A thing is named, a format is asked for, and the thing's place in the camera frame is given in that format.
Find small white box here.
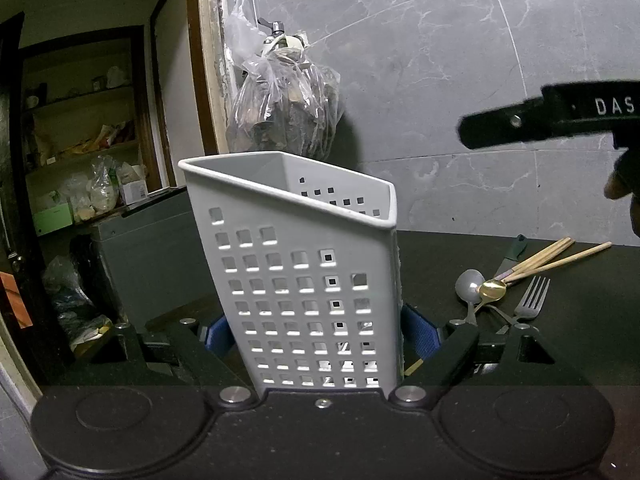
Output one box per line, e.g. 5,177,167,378
117,166,149,206

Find orange door poster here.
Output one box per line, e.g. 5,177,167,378
0,271,32,330

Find silver spoon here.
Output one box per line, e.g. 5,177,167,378
454,268,486,326

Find silver fork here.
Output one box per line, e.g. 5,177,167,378
497,275,551,335

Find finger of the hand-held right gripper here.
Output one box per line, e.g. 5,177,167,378
459,97,549,151

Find clear plastic bag dark contents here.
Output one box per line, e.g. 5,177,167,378
225,35,343,158

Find person's right hand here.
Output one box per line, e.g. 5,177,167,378
603,147,640,236

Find plastic bags on shelf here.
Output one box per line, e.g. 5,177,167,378
70,155,121,223

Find green box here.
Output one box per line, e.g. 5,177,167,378
32,204,74,237

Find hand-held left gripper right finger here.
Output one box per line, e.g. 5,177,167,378
390,304,593,406

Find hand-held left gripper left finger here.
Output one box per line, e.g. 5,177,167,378
50,310,251,406

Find plastic bags on floor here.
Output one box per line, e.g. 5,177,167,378
42,255,115,358

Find wooden shelf unit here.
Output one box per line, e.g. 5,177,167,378
20,25,157,238

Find green handled knife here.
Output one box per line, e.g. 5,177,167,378
495,234,529,281

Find white faucet fitting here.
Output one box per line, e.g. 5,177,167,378
261,31,307,61

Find thin empty plastic bag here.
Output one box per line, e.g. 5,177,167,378
224,0,263,78

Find wooden door frame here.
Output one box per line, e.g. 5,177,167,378
186,0,232,161

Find grey cabinet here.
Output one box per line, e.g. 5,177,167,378
91,187,223,333

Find dark wooden door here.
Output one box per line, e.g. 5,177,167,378
0,12,61,376

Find white perforated utensil holder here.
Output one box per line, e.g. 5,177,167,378
178,150,403,392

